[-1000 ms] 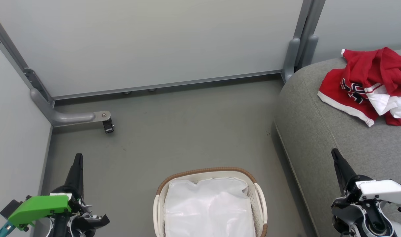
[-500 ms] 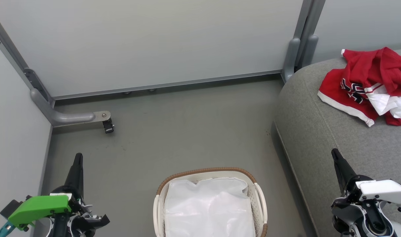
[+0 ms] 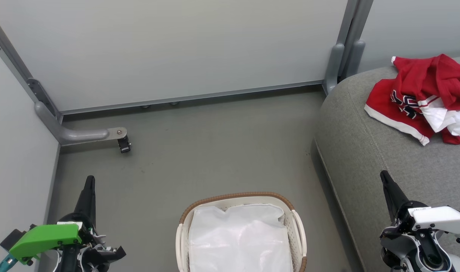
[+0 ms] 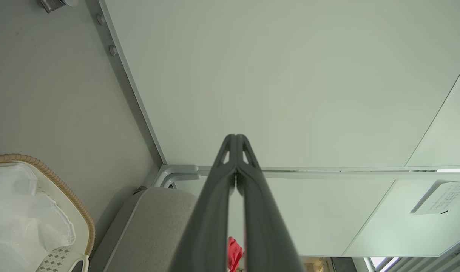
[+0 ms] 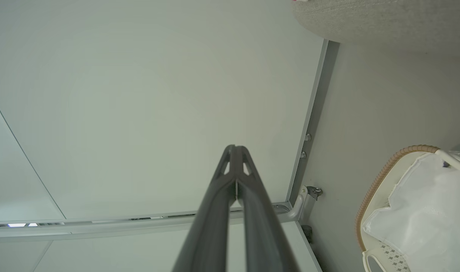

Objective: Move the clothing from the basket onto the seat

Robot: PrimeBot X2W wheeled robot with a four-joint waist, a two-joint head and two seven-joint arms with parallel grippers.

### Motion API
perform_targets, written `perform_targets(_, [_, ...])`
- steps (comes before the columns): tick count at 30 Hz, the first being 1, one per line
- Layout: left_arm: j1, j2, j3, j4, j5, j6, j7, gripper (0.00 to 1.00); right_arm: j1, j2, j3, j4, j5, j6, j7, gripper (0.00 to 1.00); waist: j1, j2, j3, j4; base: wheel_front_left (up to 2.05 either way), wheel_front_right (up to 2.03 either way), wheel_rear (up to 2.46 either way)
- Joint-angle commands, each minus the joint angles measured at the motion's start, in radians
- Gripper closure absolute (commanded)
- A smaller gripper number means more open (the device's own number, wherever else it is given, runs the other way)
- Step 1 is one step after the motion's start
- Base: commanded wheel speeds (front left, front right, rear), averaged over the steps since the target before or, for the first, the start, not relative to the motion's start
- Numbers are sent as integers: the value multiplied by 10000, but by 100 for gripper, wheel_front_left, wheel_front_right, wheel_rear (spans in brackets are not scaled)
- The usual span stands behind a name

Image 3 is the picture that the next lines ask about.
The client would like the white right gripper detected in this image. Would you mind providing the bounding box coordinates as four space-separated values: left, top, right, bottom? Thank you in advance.
380 170 460 243

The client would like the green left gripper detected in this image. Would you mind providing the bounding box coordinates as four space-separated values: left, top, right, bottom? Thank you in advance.
8 175 127 272

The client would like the white garment with red stripes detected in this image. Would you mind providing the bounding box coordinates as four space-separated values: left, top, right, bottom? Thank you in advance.
418 86 460 145

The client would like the red jersey with black number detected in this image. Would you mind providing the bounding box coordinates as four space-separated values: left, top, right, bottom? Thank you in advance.
364 77 435 147

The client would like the white basket with brown rim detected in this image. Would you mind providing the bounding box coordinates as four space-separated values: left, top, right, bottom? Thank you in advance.
175 191 308 272

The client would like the white basket liner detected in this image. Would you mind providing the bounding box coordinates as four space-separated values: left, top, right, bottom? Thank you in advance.
188 204 294 272

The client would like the grey fabric sofa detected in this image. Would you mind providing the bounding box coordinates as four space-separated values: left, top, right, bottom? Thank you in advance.
314 55 460 272

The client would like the grey partition support foot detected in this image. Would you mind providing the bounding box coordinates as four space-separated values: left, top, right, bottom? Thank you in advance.
34 100 128 147

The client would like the black caster wheel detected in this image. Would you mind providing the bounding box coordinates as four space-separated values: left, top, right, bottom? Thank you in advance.
117 136 132 153

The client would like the teal left cable connector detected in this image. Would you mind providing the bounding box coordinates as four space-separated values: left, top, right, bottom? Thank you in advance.
0 252 19 272

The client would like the grey partition corner post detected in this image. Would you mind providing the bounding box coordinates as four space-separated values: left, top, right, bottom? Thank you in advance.
0 8 63 123

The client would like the grey partition bottom rail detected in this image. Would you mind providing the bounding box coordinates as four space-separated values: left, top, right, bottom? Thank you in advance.
59 79 326 116

